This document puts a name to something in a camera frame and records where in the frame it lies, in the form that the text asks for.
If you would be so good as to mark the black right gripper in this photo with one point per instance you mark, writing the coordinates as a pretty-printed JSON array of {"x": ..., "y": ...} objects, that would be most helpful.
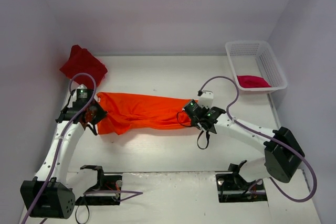
[{"x": 190, "y": 106}]

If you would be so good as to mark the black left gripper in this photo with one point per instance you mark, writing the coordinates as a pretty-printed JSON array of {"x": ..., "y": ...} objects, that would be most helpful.
[{"x": 94, "y": 115}]

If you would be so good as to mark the orange t shirt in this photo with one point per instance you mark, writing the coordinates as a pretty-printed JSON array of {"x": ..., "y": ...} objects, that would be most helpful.
[{"x": 136, "y": 111}]

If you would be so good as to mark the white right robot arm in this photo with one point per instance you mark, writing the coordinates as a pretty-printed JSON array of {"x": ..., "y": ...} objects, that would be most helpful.
[{"x": 278, "y": 162}]

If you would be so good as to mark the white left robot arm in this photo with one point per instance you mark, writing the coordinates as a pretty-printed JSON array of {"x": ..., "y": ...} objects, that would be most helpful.
[{"x": 51, "y": 194}]

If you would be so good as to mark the magenta t shirt in basket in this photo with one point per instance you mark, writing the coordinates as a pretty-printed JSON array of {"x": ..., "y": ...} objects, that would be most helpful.
[{"x": 252, "y": 82}]

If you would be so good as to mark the folded dark red t shirt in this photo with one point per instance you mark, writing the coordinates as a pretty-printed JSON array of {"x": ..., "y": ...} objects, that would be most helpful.
[{"x": 82, "y": 61}]

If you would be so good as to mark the white plastic basket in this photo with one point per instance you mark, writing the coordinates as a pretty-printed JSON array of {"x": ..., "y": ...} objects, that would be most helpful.
[{"x": 250, "y": 59}]

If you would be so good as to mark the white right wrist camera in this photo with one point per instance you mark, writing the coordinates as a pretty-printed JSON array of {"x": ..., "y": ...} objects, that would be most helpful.
[{"x": 205, "y": 99}]

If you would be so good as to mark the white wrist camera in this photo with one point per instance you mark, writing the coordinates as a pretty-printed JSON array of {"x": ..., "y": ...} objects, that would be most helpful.
[
  {"x": 81, "y": 87},
  {"x": 205, "y": 99}
]

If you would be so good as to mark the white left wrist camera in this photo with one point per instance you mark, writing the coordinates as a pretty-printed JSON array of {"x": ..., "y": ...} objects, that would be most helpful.
[{"x": 81, "y": 87}]

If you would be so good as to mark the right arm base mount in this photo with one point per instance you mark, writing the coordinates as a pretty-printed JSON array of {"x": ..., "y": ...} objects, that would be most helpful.
[{"x": 232, "y": 188}]

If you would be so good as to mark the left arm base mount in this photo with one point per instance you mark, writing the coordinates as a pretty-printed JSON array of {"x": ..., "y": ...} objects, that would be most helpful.
[{"x": 93, "y": 187}]

